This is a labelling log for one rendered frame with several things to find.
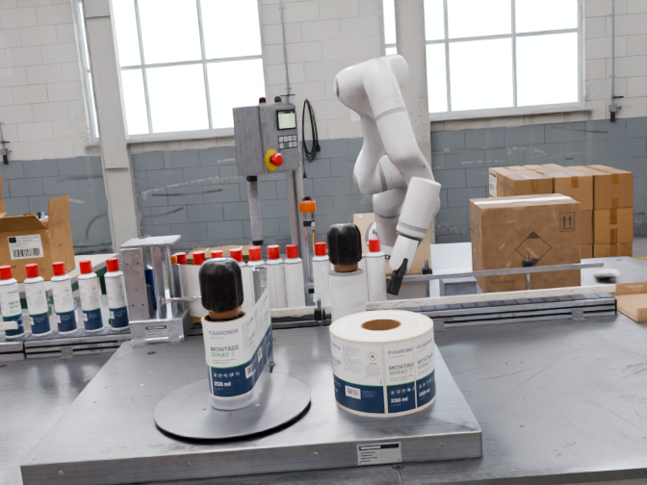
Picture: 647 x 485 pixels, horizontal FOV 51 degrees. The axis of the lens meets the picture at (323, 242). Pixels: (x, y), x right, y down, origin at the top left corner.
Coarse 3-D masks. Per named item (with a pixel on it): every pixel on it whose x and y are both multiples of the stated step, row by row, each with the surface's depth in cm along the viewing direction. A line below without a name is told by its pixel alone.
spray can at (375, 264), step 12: (372, 240) 190; (372, 252) 191; (372, 264) 190; (384, 264) 192; (372, 276) 191; (384, 276) 192; (372, 288) 192; (384, 288) 192; (372, 300) 192; (384, 300) 192
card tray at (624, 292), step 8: (616, 288) 207; (624, 288) 207; (632, 288) 207; (640, 288) 207; (616, 296) 206; (624, 296) 205; (632, 296) 205; (640, 296) 204; (624, 304) 198; (632, 304) 197; (640, 304) 197; (624, 312) 191; (632, 312) 190; (640, 312) 182; (640, 320) 182
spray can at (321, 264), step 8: (320, 248) 190; (320, 256) 190; (320, 264) 190; (328, 264) 191; (320, 272) 190; (328, 272) 191; (320, 280) 191; (328, 280) 191; (320, 288) 191; (328, 288) 191; (320, 296) 192; (328, 296) 192; (328, 304) 192
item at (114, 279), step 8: (112, 264) 189; (112, 272) 190; (120, 272) 191; (112, 280) 189; (120, 280) 190; (112, 288) 189; (120, 288) 190; (112, 296) 190; (120, 296) 191; (112, 304) 190; (120, 304) 191; (112, 312) 191; (120, 312) 191; (112, 320) 192; (120, 320) 191; (128, 320) 193; (112, 328) 192; (120, 328) 192; (128, 328) 193
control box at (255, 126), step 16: (240, 112) 186; (256, 112) 183; (272, 112) 187; (240, 128) 187; (256, 128) 184; (272, 128) 188; (240, 144) 189; (256, 144) 185; (272, 144) 188; (240, 160) 190; (256, 160) 186; (288, 160) 194
